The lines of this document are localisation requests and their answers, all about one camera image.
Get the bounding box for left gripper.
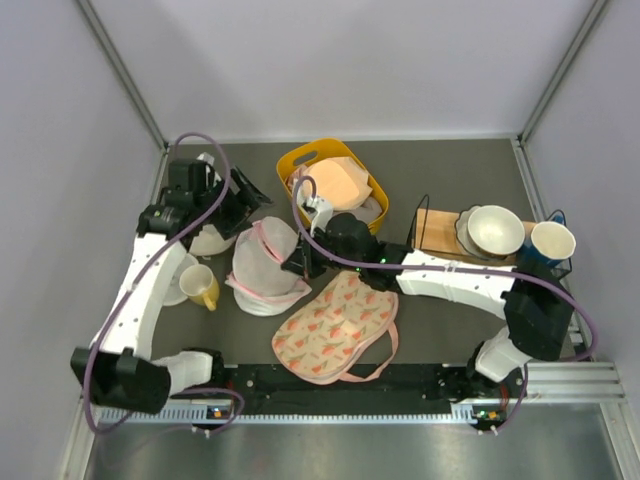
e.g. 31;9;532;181
194;165;274;239

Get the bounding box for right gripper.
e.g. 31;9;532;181
282;224;364;281

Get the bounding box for white pink-trimmed mesh laundry bag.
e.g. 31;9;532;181
226;216;301;297

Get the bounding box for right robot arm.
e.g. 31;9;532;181
282;213;574;396

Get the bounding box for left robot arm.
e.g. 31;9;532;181
70;155;272;414

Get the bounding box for empty pink-trimmed mesh laundry bag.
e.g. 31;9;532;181
229;281;312;317

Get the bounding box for tulip print bra bag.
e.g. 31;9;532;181
271;271;399;386

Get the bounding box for peach padded bra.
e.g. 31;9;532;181
305;156;372;211

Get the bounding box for white garment in basket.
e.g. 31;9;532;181
292;175;316;209

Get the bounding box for grey garment in basket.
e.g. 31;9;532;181
351;196;383;233

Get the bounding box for yellow plastic basket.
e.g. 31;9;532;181
276;138;389;233

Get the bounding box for yellow mug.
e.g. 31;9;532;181
179;264;220;311

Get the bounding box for white saucer plate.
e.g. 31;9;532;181
163;253;198;307

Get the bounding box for scalloped white plate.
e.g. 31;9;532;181
454;205;479;255

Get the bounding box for white ceramic bowl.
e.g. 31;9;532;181
467;205;526;256

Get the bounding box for blue paper cup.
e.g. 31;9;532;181
518;221;577;267

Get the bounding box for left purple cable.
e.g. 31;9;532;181
82;132;246;435

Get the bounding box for purple cable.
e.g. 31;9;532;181
82;132;246;435
291;175;599;435

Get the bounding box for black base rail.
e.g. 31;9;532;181
225;364;471;416

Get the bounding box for black wire wooden rack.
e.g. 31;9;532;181
407;193;571;286

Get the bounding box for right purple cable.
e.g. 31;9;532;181
291;175;599;435

